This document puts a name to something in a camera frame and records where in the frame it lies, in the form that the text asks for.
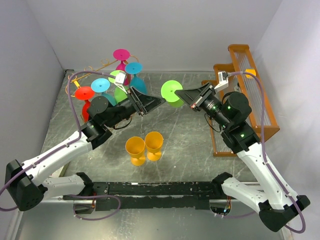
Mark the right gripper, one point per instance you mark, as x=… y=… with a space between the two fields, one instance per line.
x=195 y=97

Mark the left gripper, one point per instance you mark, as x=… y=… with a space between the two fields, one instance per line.
x=146 y=103

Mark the green wine glass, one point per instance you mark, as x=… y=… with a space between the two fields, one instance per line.
x=168 y=93
x=119 y=94

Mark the dark blue wine glass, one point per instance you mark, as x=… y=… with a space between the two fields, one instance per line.
x=134 y=68

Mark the light blue wine glass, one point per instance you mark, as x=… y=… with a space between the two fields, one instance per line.
x=101 y=85

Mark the magenta wine glass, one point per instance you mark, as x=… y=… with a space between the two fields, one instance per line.
x=121 y=55

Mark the red wine glass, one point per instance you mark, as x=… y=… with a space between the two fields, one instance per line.
x=85 y=93

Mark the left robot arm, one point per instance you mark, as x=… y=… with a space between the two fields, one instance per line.
x=29 y=183

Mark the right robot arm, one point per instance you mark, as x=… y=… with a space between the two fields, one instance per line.
x=278 y=203

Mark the white item on rack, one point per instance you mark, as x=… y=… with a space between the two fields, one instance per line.
x=237 y=88

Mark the right orange wine glass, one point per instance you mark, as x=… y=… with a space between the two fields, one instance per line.
x=153 y=143

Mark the orange wine glass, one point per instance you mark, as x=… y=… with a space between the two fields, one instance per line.
x=135 y=147
x=153 y=143

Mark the left orange wine glass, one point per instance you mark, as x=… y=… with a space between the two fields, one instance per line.
x=135 y=147

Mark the orange wooden tiered rack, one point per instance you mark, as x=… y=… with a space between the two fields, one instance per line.
x=241 y=59

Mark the yellow cube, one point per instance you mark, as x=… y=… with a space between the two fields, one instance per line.
x=250 y=73

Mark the white box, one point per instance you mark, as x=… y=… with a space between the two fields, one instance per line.
x=59 y=172

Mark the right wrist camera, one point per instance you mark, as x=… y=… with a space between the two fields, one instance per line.
x=223 y=81

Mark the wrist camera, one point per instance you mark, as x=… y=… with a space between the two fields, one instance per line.
x=120 y=79
x=223 y=81

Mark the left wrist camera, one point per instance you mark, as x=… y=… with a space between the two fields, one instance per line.
x=120 y=79

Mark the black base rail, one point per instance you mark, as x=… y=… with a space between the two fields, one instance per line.
x=199 y=195

